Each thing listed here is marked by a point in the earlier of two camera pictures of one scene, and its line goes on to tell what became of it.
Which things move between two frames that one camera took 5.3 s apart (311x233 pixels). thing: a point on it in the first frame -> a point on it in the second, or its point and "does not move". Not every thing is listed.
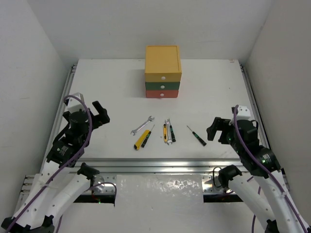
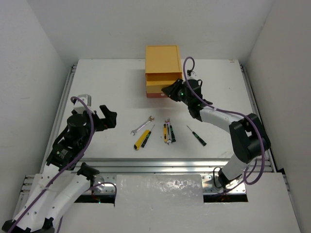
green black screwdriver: [146, 138] does not move
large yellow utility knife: [139, 141] does not move
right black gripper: [221, 124] -> [171, 91]
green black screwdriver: [173, 137] does not move
